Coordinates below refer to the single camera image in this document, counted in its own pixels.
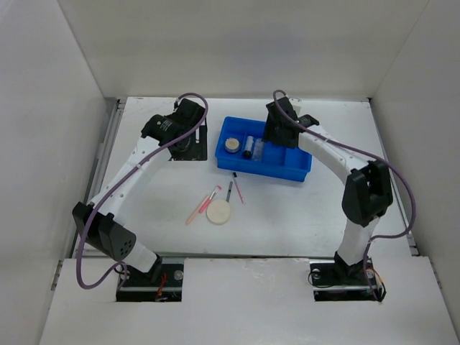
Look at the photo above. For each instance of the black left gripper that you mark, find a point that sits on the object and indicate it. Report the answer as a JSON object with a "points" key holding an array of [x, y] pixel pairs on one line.
{"points": [[197, 152]]}

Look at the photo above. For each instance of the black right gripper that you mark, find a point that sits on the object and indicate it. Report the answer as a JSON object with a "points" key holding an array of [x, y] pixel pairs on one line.
{"points": [[269, 134]]}

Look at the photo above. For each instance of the clear plastic bottle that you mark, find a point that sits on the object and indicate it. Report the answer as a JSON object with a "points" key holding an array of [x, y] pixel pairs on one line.
{"points": [[258, 150]]}

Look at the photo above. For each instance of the clear tube black cap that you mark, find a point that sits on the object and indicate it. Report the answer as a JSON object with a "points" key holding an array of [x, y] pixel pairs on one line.
{"points": [[248, 147]]}

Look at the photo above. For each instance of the round powder compact jar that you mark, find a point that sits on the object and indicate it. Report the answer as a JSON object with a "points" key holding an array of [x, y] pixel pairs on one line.
{"points": [[232, 145]]}

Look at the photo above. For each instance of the pink mascara wand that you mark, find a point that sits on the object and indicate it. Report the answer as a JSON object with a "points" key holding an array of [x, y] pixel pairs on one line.
{"points": [[234, 177]]}

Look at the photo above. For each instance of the grey striped brow pencil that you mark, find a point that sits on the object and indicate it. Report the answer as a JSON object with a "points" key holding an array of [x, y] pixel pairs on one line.
{"points": [[228, 195]]}

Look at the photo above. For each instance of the round white powder puff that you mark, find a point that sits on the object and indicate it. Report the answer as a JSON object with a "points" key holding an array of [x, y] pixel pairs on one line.
{"points": [[218, 212]]}

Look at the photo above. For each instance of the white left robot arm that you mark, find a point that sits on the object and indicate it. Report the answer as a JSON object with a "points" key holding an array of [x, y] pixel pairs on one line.
{"points": [[100, 222]]}

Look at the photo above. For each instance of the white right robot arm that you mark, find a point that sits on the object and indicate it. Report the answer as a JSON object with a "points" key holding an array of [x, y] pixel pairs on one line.
{"points": [[367, 188]]}

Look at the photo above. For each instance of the pink makeup brush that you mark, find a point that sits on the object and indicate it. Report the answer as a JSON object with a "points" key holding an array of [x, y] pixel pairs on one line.
{"points": [[208, 199]]}

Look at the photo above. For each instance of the peach makeup stick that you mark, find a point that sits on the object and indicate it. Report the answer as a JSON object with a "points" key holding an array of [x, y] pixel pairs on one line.
{"points": [[196, 211]]}

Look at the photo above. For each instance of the blue divided plastic tray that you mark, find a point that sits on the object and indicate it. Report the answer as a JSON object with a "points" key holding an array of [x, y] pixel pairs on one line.
{"points": [[276, 161]]}

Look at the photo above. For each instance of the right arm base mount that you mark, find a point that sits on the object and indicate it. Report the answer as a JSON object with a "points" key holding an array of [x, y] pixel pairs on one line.
{"points": [[330, 283]]}

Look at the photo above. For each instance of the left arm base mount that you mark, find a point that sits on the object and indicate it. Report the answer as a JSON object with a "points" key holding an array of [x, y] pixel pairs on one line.
{"points": [[167, 288]]}

